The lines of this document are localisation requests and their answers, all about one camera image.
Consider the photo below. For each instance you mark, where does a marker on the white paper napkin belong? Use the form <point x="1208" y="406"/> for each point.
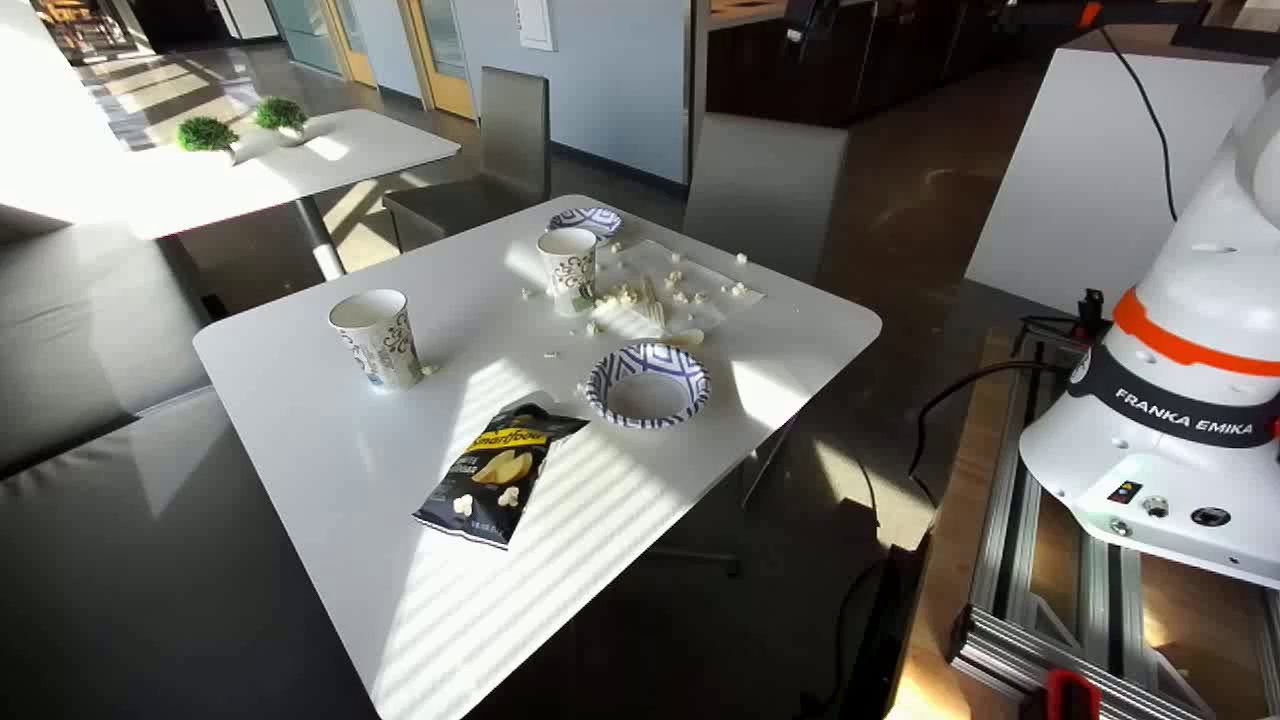
<point x="663" y="295"/>

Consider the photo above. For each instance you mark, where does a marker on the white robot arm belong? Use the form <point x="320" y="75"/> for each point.
<point x="1167" y="433"/>

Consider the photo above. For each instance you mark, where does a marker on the blue patterned paper bowl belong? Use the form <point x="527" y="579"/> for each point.
<point x="650" y="386"/>

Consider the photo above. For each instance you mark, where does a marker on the patterned paper cup far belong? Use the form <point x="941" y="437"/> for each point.
<point x="570" y="259"/>

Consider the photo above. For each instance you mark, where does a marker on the patterned paper cup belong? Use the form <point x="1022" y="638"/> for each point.
<point x="570" y="259"/>
<point x="378" y="333"/>

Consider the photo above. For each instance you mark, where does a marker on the blue patterned far bowl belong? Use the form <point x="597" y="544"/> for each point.
<point x="590" y="218"/>

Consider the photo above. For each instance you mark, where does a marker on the white square table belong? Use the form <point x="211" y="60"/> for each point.
<point x="434" y="623"/>

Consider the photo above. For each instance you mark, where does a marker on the black popcorn bag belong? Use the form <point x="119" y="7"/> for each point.
<point x="490" y="485"/>

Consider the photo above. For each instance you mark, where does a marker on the patterned paper cup near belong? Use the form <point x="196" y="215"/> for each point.
<point x="378" y="333"/>

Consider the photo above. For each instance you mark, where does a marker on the grey chair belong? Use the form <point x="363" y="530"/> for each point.
<point x="505" y="176"/>

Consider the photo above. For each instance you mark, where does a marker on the small green plant right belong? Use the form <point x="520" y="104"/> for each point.
<point x="282" y="113"/>

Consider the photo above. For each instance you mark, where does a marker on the small green plant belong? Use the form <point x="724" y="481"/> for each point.
<point x="282" y="113"/>
<point x="204" y="133"/>

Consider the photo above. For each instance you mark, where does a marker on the small green plant left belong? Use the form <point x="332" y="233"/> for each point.
<point x="204" y="133"/>

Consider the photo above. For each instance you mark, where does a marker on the dark bench seat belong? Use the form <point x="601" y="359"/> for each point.
<point x="141" y="569"/>

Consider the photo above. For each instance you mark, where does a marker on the white background table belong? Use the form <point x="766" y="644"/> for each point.
<point x="167" y="191"/>

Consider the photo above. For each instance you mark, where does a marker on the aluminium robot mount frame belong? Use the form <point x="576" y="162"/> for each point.
<point x="1054" y="607"/>

